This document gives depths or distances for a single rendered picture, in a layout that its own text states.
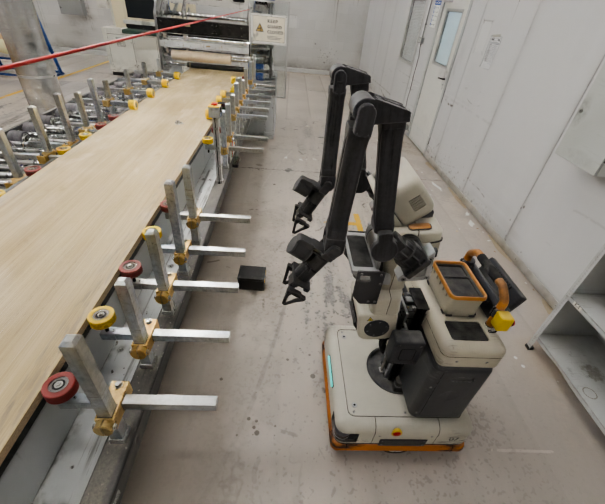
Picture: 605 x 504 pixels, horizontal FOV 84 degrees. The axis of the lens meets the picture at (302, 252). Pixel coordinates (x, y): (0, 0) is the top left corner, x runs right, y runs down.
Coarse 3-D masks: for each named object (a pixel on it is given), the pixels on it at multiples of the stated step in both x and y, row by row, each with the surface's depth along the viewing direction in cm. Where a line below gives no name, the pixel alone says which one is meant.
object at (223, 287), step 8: (136, 280) 135; (144, 280) 135; (152, 280) 135; (176, 280) 137; (136, 288) 134; (144, 288) 135; (152, 288) 135; (176, 288) 135; (184, 288) 135; (192, 288) 136; (200, 288) 136; (208, 288) 136; (216, 288) 136; (224, 288) 136; (232, 288) 136
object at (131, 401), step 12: (84, 396) 95; (132, 396) 96; (144, 396) 96; (156, 396) 96; (168, 396) 97; (180, 396) 97; (192, 396) 97; (204, 396) 97; (216, 396) 98; (60, 408) 94; (72, 408) 94; (84, 408) 95; (132, 408) 95; (144, 408) 96; (156, 408) 96; (168, 408) 96; (180, 408) 96; (192, 408) 96; (204, 408) 96; (216, 408) 97
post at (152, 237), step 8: (152, 232) 114; (152, 240) 116; (152, 248) 118; (160, 248) 120; (152, 256) 120; (160, 256) 121; (152, 264) 122; (160, 264) 122; (160, 272) 124; (160, 280) 127; (168, 280) 131; (160, 288) 129; (168, 304) 135
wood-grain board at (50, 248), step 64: (128, 128) 253; (192, 128) 265; (64, 192) 171; (128, 192) 176; (0, 256) 129; (64, 256) 132; (128, 256) 137; (0, 320) 105; (64, 320) 107; (0, 384) 89; (0, 448) 77
